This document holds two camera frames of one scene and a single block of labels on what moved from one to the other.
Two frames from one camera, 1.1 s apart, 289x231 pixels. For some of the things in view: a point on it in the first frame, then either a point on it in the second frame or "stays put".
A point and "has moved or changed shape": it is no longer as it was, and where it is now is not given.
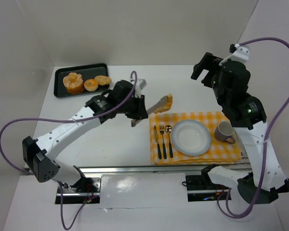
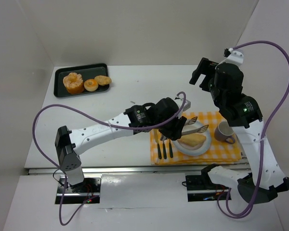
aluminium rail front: [145, 170] stays put
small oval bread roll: [103, 80] stays put
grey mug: [224, 132] stays put
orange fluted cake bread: [73, 83] stays put
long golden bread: [168, 105] has moved or changed shape
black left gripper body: [139, 107] -> [173, 128]
